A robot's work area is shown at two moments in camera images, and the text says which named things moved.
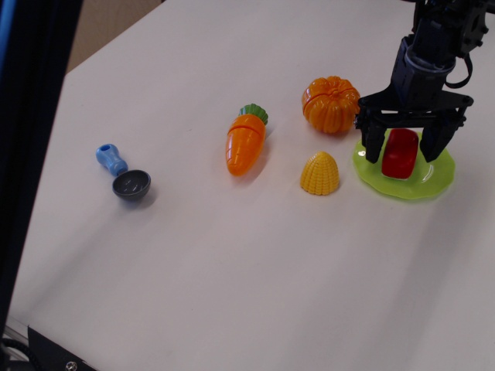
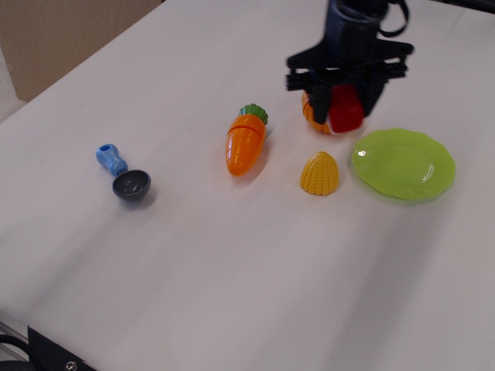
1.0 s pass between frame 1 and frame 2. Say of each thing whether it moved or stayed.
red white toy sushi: moved
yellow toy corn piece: stayed
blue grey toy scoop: stayed
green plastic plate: stayed
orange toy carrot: stayed
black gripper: moved
